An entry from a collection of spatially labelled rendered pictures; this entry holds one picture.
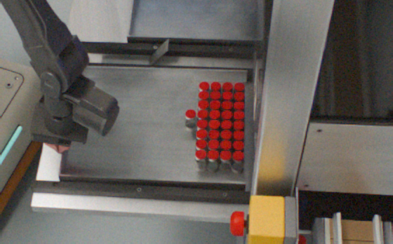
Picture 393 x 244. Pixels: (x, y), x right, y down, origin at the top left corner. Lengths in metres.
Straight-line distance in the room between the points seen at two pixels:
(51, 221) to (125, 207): 1.03
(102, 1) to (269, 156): 0.68
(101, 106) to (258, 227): 0.31
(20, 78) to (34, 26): 1.21
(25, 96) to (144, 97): 0.87
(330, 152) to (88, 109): 0.39
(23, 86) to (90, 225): 0.48
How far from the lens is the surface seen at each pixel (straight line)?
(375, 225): 1.29
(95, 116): 1.23
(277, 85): 1.02
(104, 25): 1.65
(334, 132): 1.11
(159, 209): 1.38
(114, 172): 1.42
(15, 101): 2.32
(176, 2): 1.68
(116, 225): 2.36
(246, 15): 1.65
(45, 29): 1.17
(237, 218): 1.21
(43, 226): 2.39
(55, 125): 1.31
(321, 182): 1.23
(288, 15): 0.92
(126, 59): 1.58
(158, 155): 1.43
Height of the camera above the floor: 2.09
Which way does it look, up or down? 56 degrees down
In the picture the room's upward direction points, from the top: 7 degrees counter-clockwise
